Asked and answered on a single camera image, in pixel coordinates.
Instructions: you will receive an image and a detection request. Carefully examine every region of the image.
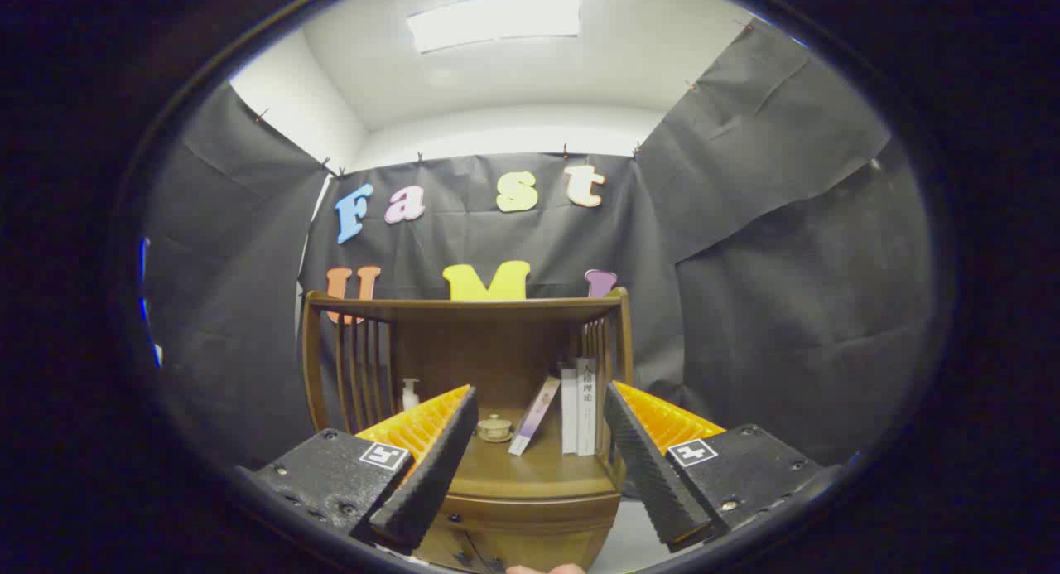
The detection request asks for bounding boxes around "thin white book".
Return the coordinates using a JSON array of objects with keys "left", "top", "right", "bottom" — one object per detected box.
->
[{"left": 561, "top": 367, "right": 578, "bottom": 455}]

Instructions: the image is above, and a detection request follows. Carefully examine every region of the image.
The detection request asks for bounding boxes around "white book with black print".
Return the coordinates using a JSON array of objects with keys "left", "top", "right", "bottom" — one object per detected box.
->
[{"left": 576, "top": 357, "right": 597, "bottom": 456}]

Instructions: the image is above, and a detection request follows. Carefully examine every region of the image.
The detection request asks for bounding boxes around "wooden countertop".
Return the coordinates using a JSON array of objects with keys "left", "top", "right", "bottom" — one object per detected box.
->
[{"left": 451, "top": 408, "right": 622, "bottom": 500}]

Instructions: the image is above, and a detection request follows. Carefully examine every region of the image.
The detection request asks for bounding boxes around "ceiling light panel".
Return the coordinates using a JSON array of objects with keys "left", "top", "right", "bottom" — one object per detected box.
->
[{"left": 406, "top": 0, "right": 583, "bottom": 55}]

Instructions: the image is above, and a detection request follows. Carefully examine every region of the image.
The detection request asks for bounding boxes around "wooden drawer with dark knob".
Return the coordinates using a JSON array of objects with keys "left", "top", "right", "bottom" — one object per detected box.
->
[{"left": 431, "top": 493, "right": 622, "bottom": 550}]

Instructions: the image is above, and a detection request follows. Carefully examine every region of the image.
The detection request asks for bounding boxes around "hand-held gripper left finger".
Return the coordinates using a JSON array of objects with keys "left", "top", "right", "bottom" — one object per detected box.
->
[{"left": 236, "top": 383, "right": 479, "bottom": 557}]

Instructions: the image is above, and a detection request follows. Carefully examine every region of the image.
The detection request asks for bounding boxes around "wooden cabinet with slatted shelf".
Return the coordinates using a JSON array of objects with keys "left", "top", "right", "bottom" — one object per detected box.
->
[{"left": 300, "top": 288, "right": 634, "bottom": 574}]

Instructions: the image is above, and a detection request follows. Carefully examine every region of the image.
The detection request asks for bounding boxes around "purple and white book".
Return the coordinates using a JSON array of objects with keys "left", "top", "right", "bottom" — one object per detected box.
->
[{"left": 508, "top": 375, "right": 561, "bottom": 456}]

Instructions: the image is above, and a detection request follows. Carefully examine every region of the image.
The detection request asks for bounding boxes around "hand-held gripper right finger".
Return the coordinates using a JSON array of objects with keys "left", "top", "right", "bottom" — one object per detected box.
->
[{"left": 603, "top": 381, "right": 829, "bottom": 554}]

